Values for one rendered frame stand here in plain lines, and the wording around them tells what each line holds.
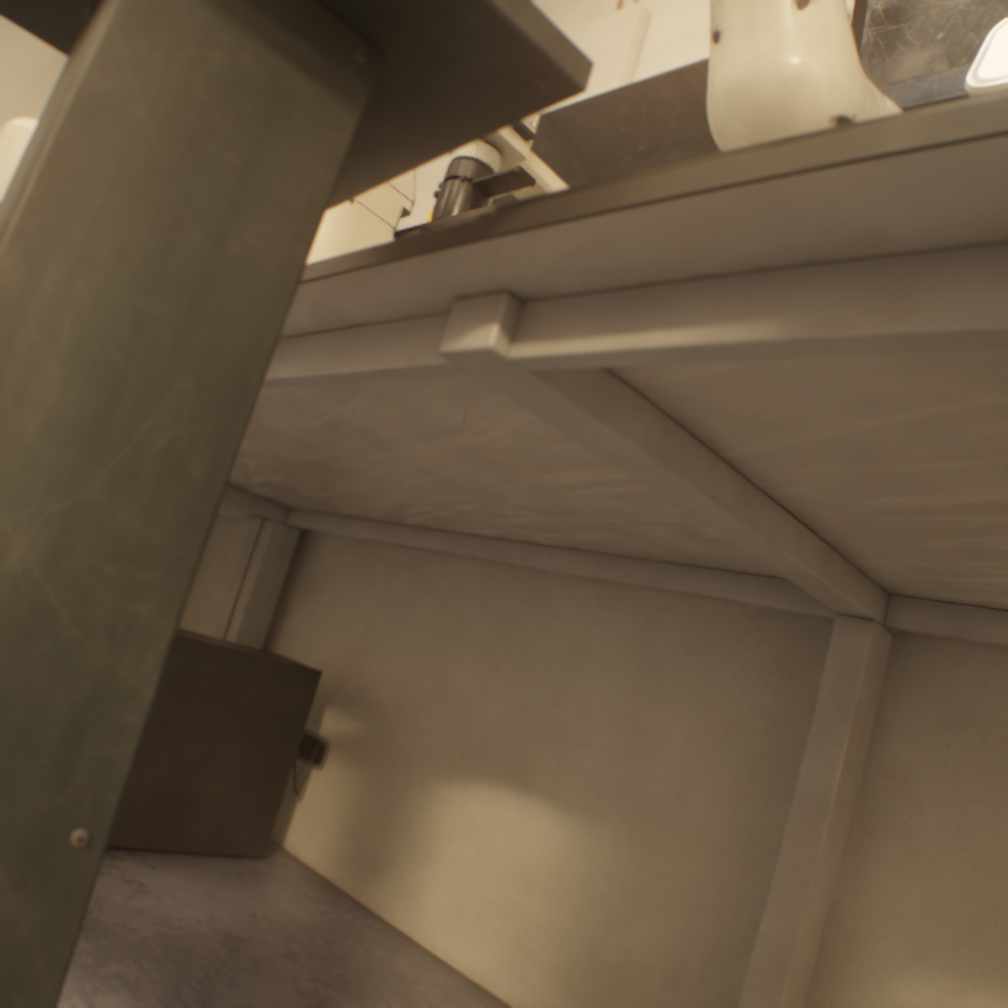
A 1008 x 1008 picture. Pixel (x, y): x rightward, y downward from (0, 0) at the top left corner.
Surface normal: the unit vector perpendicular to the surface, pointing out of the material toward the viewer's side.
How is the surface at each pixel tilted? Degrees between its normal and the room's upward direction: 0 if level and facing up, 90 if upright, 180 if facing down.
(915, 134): 90
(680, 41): 90
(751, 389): 180
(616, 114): 86
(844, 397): 180
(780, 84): 120
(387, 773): 90
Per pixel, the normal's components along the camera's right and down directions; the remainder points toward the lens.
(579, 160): -0.65, -0.38
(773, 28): -0.43, -0.11
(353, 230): 0.69, 0.09
